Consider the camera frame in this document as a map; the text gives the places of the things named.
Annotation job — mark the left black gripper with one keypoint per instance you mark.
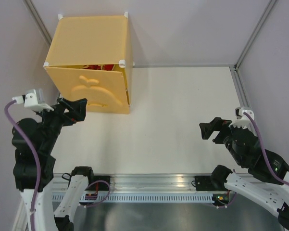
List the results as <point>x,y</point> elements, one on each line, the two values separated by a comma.
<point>80,107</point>

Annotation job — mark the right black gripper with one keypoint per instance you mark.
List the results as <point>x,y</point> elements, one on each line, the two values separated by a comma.
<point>217,124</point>

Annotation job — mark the red canvas sneaker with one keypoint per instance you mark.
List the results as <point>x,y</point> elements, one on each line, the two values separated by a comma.
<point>107,67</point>
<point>92,67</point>

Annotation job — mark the yellow plastic shoe cabinet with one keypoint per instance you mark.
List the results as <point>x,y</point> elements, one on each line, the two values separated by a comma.
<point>86,40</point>

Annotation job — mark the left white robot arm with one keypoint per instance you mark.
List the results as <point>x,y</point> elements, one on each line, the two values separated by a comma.
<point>33,169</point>

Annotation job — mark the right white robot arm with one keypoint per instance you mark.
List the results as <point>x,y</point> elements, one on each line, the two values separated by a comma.
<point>264,165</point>

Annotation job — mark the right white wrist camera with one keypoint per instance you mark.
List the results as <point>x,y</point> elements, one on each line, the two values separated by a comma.
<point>243,115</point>

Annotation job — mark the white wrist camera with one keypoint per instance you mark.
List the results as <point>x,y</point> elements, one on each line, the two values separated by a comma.
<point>33,100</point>
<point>243,115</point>

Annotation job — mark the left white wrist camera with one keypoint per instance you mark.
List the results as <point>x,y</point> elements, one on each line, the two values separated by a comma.
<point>33,100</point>

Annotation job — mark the aluminium frame post right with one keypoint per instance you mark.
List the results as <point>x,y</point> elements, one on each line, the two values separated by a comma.
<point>235,68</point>

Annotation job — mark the aluminium frame post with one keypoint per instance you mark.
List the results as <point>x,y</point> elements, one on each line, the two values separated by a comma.
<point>38,20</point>
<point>235,68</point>

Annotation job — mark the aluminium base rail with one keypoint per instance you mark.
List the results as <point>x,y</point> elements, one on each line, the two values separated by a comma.
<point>151,183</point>

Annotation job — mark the white slotted cable duct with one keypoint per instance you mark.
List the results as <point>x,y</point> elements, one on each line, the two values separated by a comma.
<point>206,198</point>

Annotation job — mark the aluminium frame post left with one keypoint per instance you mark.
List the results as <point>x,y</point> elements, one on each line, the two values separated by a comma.
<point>38,20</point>

